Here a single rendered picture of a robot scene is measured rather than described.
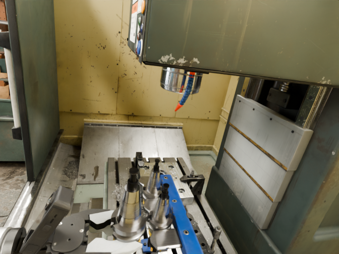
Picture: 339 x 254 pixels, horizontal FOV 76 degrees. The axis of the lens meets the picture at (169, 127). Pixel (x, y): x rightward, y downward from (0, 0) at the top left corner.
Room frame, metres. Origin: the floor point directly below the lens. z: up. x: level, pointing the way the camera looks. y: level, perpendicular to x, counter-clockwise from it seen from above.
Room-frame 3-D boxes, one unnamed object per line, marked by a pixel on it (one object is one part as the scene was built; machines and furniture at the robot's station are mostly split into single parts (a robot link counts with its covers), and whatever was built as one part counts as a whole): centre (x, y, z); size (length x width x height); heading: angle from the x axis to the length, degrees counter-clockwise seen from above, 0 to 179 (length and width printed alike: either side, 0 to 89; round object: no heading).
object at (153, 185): (0.53, 0.02, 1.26); 0.04 x 0.04 x 0.07
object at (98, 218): (0.31, 0.08, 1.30); 0.09 x 0.03 x 0.06; 122
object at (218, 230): (0.62, -0.25, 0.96); 0.03 x 0.03 x 0.13
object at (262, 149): (0.99, -0.44, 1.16); 0.48 x 0.05 x 0.51; 18
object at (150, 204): (0.48, 0.00, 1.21); 0.07 x 0.05 x 0.01; 108
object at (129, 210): (0.29, 0.04, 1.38); 0.04 x 0.04 x 0.07
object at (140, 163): (1.04, 0.13, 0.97); 0.13 x 0.03 x 0.15; 18
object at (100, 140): (1.48, 0.20, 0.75); 0.89 x 0.67 x 0.26; 108
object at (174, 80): (0.85, -0.01, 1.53); 0.16 x 0.16 x 0.12
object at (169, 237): (0.37, -0.03, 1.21); 0.07 x 0.05 x 0.01; 108
